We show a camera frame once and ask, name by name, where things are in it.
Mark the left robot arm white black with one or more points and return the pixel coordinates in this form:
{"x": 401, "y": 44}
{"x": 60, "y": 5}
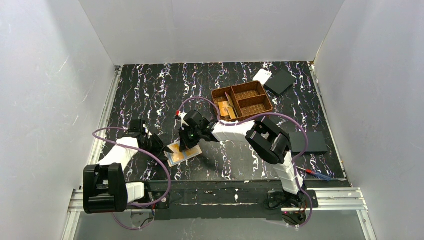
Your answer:
{"x": 105, "y": 189}

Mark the black pad on table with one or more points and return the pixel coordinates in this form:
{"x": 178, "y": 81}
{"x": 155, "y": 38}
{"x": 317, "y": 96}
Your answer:
{"x": 316, "y": 142}

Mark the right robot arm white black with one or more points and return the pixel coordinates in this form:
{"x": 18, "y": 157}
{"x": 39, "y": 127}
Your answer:
{"x": 269, "y": 141}

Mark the brown woven divided basket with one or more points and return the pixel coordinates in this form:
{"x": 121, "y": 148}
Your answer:
{"x": 248, "y": 99}

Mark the white small box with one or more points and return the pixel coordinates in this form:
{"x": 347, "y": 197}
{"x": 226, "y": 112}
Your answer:
{"x": 262, "y": 76}

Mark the red blue screwdriver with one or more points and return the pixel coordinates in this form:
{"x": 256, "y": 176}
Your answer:
{"x": 314, "y": 173}

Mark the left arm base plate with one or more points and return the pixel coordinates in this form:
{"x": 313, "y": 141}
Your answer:
{"x": 152, "y": 200}

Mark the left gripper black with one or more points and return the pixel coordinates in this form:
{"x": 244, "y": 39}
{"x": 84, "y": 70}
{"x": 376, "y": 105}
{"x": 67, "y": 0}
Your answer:
{"x": 159, "y": 146}

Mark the black flat box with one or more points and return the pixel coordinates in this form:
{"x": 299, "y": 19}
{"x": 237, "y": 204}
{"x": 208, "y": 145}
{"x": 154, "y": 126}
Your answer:
{"x": 279, "y": 83}

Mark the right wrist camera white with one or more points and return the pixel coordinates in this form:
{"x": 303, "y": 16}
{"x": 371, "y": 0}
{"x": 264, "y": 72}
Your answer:
{"x": 180, "y": 117}

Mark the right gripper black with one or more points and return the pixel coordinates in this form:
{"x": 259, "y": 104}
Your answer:
{"x": 187, "y": 144}

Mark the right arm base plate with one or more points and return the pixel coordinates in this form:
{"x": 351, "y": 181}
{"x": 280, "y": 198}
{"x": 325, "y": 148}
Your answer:
{"x": 298, "y": 203}

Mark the gold credit card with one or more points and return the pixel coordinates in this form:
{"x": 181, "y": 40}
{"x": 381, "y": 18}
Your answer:
{"x": 226, "y": 110}

